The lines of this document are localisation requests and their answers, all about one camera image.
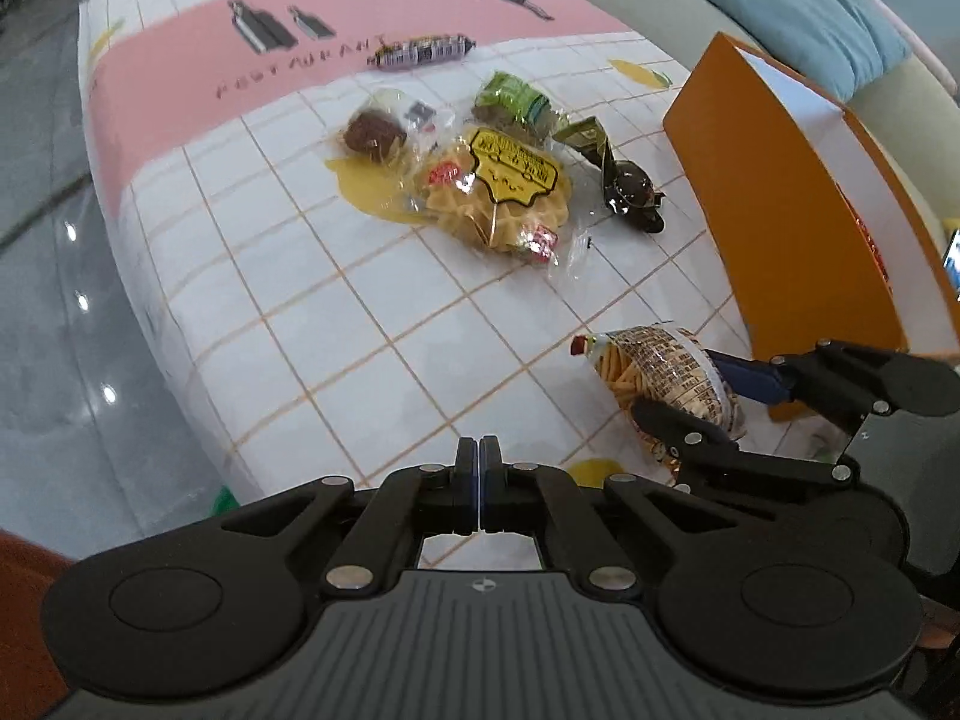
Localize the potato stick packet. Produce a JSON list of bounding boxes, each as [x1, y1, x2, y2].
[[570, 322, 747, 440]]

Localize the black yellow snack packet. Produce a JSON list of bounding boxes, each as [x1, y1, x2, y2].
[[551, 116, 616, 166]]

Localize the yellow waffle packet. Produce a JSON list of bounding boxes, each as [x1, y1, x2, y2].
[[405, 124, 593, 275]]

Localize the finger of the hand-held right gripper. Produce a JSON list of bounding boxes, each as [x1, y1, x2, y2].
[[705, 340, 960, 436], [632, 397, 861, 500]]

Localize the dark red sausage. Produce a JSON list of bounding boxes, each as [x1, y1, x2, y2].
[[371, 30, 479, 74]]

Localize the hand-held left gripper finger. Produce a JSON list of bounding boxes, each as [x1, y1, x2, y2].
[[478, 435, 757, 592], [217, 435, 481, 590]]

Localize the pink bolster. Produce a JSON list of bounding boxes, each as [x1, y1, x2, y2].
[[866, 0, 942, 83]]

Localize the green snack packet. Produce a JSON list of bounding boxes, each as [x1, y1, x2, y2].
[[472, 71, 571, 143]]

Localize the dark brown shiny packet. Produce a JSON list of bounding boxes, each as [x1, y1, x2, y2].
[[596, 154, 667, 235]]

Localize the orange cardboard box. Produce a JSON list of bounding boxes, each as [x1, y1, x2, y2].
[[662, 31, 960, 422]]

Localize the chocolate cake packet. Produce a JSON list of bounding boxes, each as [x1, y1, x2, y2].
[[324, 88, 458, 166]]

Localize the light blue pillow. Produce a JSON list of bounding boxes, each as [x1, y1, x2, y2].
[[681, 0, 912, 102]]

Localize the pink white checked tablecloth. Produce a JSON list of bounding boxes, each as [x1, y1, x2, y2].
[[75, 0, 856, 571]]

